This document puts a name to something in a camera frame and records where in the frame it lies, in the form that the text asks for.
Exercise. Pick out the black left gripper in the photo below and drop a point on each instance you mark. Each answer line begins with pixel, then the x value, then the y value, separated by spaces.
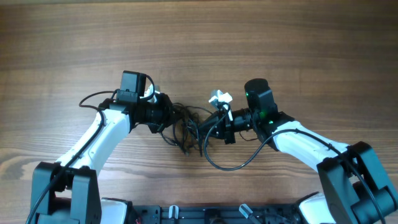
pixel 168 113

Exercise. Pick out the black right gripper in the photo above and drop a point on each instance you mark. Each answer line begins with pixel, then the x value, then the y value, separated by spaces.
pixel 224 129

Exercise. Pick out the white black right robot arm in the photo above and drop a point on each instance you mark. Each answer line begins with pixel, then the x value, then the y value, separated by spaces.
pixel 356 187

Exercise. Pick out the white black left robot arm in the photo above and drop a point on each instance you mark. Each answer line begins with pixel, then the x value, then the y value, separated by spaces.
pixel 67 191

